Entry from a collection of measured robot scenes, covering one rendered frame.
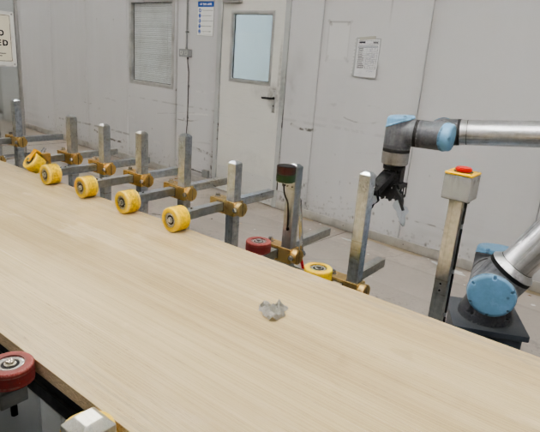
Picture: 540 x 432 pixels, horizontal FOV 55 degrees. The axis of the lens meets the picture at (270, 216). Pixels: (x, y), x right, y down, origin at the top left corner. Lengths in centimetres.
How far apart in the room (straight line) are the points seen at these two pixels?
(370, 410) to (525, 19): 336
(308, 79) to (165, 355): 401
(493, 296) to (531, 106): 234
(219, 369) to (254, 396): 10
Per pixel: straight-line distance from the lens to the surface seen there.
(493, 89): 404
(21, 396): 109
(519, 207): 404
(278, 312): 120
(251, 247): 159
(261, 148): 525
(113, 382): 98
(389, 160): 177
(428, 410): 99
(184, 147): 192
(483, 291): 179
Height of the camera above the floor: 146
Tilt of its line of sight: 17 degrees down
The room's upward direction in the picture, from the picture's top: 4 degrees clockwise
